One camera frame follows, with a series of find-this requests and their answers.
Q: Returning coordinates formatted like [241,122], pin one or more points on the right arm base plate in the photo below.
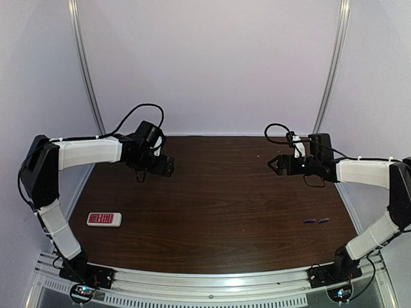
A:
[328,274]

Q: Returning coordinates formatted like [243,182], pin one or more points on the white remote control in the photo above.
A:
[104,219]

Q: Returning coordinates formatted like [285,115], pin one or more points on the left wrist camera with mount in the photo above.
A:
[156,149]

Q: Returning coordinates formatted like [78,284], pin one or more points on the left aluminium frame post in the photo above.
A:
[84,66]

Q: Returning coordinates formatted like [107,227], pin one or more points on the front aluminium rail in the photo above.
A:
[285,288]

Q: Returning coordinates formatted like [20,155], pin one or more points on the left round circuit board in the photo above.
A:
[81,294]

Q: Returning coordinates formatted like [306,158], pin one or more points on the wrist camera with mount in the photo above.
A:
[295,142]
[156,149]

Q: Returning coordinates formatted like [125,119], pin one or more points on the aluminium frame post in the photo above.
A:
[84,66]
[338,48]

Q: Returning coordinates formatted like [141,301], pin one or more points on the right round circuit board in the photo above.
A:
[340,294]

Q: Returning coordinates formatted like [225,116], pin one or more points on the round circuit board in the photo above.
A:
[81,294]
[340,294]

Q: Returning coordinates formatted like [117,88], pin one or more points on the right aluminium frame post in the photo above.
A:
[338,48]

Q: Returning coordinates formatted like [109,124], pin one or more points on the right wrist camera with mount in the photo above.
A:
[295,142]

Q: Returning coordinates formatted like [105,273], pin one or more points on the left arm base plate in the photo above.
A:
[88,274]

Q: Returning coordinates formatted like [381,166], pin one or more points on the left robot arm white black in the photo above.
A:
[140,151]

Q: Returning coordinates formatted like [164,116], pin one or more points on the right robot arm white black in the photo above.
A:
[315,157]

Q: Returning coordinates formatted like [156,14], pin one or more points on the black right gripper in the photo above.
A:
[283,163]

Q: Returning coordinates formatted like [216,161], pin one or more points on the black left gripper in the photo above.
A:
[167,165]

